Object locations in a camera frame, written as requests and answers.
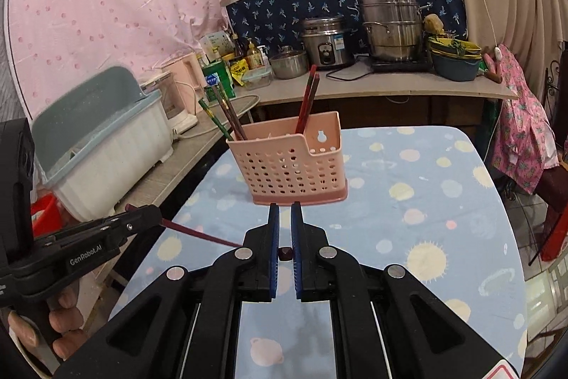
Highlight bright red chopstick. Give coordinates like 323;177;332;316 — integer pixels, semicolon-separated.
295;64;317;134

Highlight pink perforated utensil basket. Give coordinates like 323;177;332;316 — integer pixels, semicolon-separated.
228;112;349;206

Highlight light blue planet tablecloth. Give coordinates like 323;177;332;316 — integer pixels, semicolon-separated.
118;127;526;378

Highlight pink floral garment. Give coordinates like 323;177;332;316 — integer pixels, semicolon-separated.
483;44;559;194

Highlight maroon chopstick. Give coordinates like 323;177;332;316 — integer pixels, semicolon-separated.
278;246;294;262

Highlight silver rice cooker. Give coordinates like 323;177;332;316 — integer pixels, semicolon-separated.
301;15;354;70

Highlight clear food container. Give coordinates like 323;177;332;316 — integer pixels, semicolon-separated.
242;66;273;90

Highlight dark red chopstick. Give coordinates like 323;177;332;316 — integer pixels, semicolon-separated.
212;86;240;140

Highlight tall steel steamer pot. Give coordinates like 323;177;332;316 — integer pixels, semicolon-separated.
359;0;426;63

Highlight yellow snack packet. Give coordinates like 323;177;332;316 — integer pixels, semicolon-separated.
229;58;249;87

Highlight stacked green yellow basins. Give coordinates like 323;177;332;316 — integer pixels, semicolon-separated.
427;37;482;83

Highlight wooden side shelf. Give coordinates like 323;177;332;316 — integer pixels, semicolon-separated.
87;94;261;269

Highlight red plastic stool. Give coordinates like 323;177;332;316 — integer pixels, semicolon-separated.
535;166;568;262

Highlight wooden kitchen counter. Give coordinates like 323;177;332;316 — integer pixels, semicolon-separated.
237;61;517;105

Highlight white dish rack box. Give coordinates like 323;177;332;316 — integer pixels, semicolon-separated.
32;66;173;221

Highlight green chopstick gold band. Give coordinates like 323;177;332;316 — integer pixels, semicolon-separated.
198;98;233;141

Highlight white blender jug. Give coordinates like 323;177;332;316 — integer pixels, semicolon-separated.
141;71;198;137

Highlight green detergent bottle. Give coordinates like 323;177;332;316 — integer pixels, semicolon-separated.
202;60;236;103

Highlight black induction cooker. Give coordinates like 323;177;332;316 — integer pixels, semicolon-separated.
370;57;432;73

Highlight navy floral cloth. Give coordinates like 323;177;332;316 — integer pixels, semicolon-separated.
227;0;467;52

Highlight person's left hand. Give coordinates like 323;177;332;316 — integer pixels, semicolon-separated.
8;282;88;361

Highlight small steel pot with lid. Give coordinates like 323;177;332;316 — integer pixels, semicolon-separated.
269;46;308;80

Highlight pink electric kettle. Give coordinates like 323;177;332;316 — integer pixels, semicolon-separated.
162;52;206;115

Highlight red brown chopstick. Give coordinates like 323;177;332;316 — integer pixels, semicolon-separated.
116;204;242;248

